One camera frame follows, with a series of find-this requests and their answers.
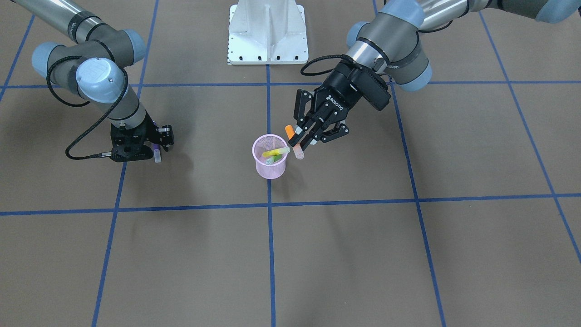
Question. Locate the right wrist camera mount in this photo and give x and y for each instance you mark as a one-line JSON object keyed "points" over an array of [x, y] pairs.
{"points": [[164, 137]]}

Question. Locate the green highlighter pen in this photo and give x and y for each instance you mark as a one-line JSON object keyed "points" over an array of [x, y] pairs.
{"points": [[273, 159]]}

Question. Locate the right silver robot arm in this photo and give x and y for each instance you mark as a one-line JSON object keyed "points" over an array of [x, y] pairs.
{"points": [[92, 71]]}

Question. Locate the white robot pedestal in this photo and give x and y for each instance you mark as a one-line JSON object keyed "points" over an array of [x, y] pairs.
{"points": [[267, 32]]}

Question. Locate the purple highlighter pen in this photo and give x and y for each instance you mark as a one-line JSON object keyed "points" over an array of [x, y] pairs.
{"points": [[157, 156]]}

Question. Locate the pink mesh pen holder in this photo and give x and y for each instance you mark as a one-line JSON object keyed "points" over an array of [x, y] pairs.
{"points": [[265, 143]]}

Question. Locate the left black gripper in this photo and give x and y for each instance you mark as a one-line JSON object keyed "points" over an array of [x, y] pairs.
{"points": [[341, 89]]}

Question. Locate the yellow highlighter pen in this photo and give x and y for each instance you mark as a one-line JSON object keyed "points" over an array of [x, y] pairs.
{"points": [[275, 152]]}

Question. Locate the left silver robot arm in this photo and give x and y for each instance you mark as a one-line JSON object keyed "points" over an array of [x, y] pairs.
{"points": [[390, 45]]}

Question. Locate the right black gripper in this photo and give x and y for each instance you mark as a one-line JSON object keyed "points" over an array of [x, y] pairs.
{"points": [[164, 136]]}

